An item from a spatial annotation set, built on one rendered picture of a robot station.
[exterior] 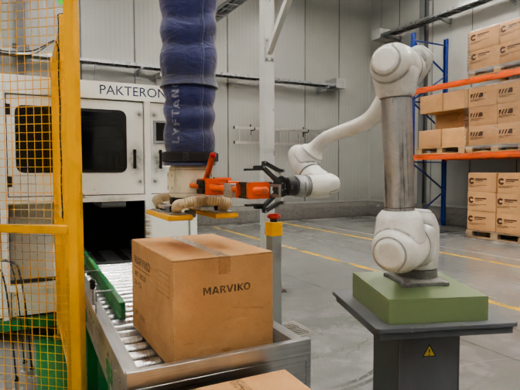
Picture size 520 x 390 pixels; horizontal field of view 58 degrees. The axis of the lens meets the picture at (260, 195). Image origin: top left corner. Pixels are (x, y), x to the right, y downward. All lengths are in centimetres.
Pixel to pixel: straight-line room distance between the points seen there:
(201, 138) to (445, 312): 109
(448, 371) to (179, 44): 157
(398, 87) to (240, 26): 1053
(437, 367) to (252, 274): 74
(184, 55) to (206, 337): 107
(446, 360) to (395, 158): 76
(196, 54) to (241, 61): 991
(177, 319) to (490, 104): 841
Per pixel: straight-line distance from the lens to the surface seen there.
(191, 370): 173
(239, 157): 1150
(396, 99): 162
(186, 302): 171
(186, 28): 194
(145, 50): 1105
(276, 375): 176
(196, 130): 189
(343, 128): 190
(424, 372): 188
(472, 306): 178
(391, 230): 157
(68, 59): 234
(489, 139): 953
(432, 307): 171
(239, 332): 183
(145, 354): 200
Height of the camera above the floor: 126
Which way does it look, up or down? 3 degrees down
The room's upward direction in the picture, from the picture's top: straight up
